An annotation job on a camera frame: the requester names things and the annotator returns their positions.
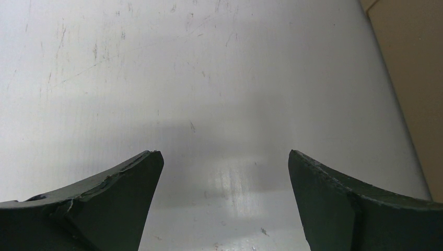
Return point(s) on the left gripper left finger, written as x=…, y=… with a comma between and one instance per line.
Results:
x=106, y=211

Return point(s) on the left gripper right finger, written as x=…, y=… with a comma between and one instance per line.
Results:
x=339, y=212

